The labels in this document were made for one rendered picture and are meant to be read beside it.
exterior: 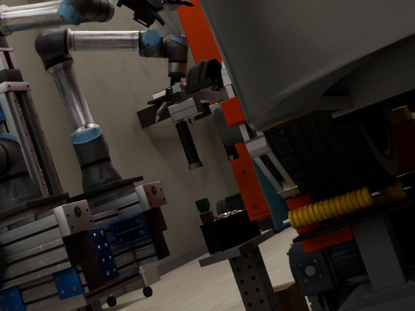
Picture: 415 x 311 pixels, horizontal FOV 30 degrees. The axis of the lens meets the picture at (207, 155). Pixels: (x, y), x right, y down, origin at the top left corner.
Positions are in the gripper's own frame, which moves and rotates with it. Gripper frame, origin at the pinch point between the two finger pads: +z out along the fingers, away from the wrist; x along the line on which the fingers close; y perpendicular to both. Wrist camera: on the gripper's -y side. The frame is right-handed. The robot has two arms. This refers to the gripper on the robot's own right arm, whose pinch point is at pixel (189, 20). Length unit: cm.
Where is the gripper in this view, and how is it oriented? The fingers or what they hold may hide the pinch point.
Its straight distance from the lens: 222.2
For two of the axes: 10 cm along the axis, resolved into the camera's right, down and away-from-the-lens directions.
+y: -4.5, 5.2, 7.3
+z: 8.6, 4.7, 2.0
